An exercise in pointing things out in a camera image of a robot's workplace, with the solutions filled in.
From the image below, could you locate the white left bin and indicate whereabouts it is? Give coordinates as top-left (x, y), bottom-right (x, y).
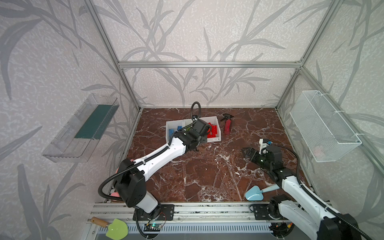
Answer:
top-left (166, 120), bottom-right (185, 143)

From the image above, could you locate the white middle bin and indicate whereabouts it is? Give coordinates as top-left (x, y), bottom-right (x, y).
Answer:
top-left (184, 119), bottom-right (197, 132)

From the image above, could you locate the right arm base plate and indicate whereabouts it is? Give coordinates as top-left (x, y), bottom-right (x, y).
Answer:
top-left (249, 203), bottom-right (281, 221)

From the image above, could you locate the white wire basket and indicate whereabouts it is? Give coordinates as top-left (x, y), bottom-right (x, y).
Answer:
top-left (290, 90), bottom-right (362, 163)

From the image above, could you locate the aluminium front rail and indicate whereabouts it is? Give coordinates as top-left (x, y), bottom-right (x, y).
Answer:
top-left (90, 202), bottom-right (291, 236)

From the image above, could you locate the white bin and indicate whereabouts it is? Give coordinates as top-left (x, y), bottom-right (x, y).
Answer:
top-left (202, 116), bottom-right (222, 143)
top-left (166, 120), bottom-right (185, 143)
top-left (184, 119), bottom-right (197, 132)

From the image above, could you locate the clear plastic wall tray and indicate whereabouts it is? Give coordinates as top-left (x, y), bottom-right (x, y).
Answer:
top-left (42, 94), bottom-right (120, 163)

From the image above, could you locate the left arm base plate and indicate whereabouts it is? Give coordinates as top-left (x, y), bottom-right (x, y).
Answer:
top-left (133, 204), bottom-right (175, 221)

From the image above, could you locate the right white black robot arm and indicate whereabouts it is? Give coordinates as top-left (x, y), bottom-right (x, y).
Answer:
top-left (242, 142), bottom-right (370, 240)

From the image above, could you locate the light blue toy shovel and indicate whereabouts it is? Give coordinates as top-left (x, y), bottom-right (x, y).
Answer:
top-left (245, 184), bottom-right (280, 201)

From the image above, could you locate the right circuit board wiring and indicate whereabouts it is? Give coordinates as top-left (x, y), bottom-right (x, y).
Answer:
top-left (269, 223), bottom-right (293, 239)

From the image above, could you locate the green toy shovel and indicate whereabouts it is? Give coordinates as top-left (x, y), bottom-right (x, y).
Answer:
top-left (90, 217), bottom-right (129, 240)

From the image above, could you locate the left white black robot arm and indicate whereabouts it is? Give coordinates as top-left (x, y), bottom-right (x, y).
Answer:
top-left (98, 102), bottom-right (212, 220)

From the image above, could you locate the red lego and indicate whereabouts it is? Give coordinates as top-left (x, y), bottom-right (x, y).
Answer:
top-left (210, 124), bottom-right (218, 135)

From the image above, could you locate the light blue lego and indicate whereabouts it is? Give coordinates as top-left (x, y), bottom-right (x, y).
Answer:
top-left (169, 129), bottom-right (175, 140)

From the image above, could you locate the pink watering can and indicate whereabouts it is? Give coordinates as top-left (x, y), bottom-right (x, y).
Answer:
top-left (109, 167), bottom-right (121, 199)

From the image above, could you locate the white right bin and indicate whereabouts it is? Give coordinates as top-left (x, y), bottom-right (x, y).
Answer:
top-left (202, 116), bottom-right (222, 143)

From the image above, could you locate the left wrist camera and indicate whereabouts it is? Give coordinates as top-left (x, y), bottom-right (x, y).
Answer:
top-left (189, 119), bottom-right (212, 139)

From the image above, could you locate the red spray bottle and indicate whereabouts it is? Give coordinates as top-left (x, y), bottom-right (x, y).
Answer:
top-left (221, 114), bottom-right (234, 135)

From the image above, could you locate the left circuit board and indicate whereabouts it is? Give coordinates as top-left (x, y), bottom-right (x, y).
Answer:
top-left (143, 223), bottom-right (165, 233)

